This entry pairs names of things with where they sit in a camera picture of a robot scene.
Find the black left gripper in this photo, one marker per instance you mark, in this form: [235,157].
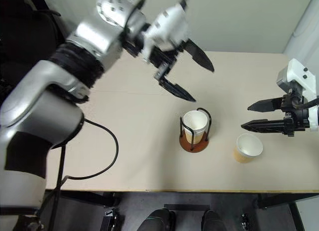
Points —
[162,57]

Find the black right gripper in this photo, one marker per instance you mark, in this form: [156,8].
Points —
[296,116]

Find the brown and white paper cup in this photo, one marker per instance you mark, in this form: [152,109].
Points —
[194,140]
[195,121]
[243,157]

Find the brown cup holder rack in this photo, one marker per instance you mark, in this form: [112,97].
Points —
[199,148]

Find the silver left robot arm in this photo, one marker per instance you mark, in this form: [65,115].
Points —
[30,96]

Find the black flat floor plate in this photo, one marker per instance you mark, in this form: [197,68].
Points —
[187,207]

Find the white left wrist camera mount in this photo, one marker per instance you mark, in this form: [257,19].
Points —
[169,24]

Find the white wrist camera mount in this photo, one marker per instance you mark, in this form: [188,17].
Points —
[169,24]
[296,71]

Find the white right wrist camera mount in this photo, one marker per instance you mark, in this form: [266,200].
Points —
[296,71]

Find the black caster bracket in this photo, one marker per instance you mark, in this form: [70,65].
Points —
[111,219]
[244,219]

